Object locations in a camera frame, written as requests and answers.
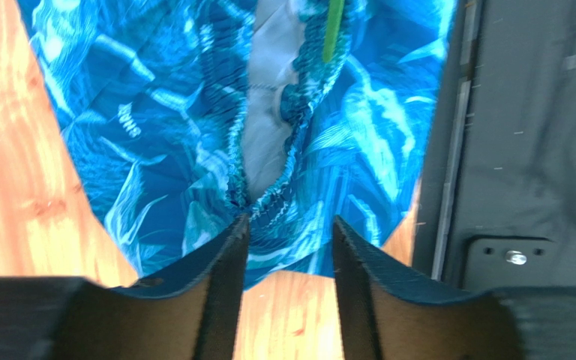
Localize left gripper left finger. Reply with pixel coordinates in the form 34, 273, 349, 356
0, 215, 250, 359

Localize blue leaf-print shorts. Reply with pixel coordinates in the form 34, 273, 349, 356
18, 0, 457, 287

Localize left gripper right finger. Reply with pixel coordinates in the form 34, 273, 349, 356
331, 217, 576, 359

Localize green hanger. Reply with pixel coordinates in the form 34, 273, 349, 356
322, 0, 345, 64

